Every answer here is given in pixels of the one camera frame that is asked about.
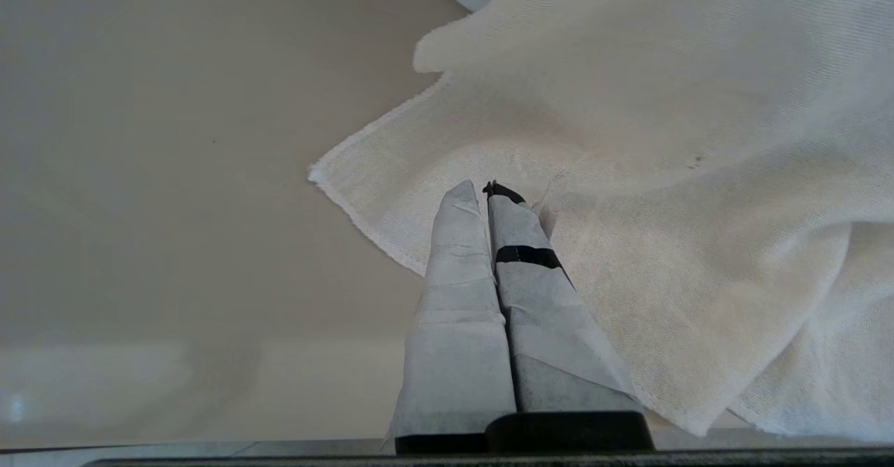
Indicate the cream cloth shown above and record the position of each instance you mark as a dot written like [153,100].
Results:
[663,174]

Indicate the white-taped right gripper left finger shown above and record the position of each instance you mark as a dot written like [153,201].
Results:
[457,313]

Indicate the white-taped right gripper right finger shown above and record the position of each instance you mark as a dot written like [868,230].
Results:
[552,327]

